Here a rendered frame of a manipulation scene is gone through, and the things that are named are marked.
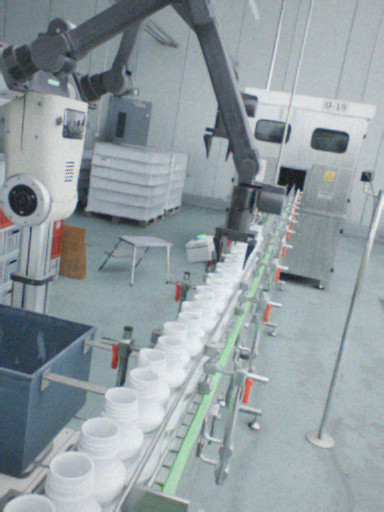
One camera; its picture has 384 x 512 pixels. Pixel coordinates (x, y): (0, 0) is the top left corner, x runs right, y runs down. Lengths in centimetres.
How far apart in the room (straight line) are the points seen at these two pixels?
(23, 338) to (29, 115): 62
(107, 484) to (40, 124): 118
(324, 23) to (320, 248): 664
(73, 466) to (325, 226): 561
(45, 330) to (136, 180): 662
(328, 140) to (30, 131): 469
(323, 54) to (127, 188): 554
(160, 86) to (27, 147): 1052
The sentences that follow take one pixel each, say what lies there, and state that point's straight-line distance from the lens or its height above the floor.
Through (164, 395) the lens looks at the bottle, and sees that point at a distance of 67.
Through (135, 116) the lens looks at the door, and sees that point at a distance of 1208.
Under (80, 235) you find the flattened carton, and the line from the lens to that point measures 474.
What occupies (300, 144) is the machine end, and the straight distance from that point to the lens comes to 594.
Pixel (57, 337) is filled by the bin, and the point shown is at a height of 90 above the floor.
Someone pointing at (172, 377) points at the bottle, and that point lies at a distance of 72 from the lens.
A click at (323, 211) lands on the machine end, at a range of 598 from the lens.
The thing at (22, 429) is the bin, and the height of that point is 83.
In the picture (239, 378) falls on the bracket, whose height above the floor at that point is 108.
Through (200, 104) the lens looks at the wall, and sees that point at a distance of 1175.
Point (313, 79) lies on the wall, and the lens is 1156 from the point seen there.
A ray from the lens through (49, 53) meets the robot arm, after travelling 136.
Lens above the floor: 144
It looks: 14 degrees down
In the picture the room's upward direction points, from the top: 10 degrees clockwise
